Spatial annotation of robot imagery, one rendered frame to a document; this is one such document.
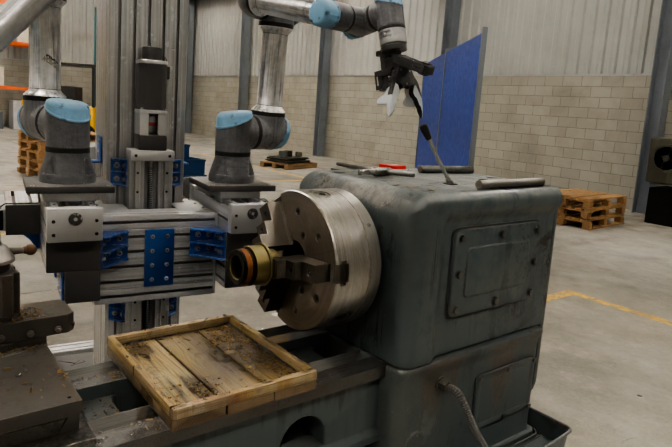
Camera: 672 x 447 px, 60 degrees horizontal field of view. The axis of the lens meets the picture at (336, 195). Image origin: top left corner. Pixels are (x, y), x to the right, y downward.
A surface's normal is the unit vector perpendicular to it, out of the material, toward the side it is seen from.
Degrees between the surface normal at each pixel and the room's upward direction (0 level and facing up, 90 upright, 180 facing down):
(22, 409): 0
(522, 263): 90
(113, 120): 90
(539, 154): 90
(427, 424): 90
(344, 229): 53
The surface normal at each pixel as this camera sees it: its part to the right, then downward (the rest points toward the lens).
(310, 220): -0.79, 0.04
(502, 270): 0.62, 0.15
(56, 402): 0.07, -0.99
